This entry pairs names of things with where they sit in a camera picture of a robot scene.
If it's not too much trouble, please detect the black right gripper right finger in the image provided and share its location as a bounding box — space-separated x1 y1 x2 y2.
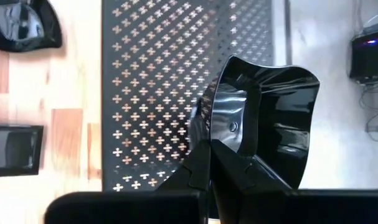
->
210 139 378 224

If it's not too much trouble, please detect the black computer case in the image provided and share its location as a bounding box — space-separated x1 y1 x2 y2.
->
349 26 378 85

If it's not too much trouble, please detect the black perforated metal shelf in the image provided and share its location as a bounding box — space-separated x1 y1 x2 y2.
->
101 0 275 192

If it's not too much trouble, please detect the rounded square black bowl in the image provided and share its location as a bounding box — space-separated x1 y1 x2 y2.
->
0 0 64 53

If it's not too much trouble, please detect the large wavy square black bowl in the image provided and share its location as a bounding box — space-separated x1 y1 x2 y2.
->
188 55 321 190

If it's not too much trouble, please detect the grey floor cable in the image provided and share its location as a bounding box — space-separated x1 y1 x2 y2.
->
359 81 378 142

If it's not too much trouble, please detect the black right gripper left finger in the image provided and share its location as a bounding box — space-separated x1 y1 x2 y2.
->
44 139 212 224

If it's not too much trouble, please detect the small rectangular black dish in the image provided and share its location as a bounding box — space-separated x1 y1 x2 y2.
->
0 124 45 177

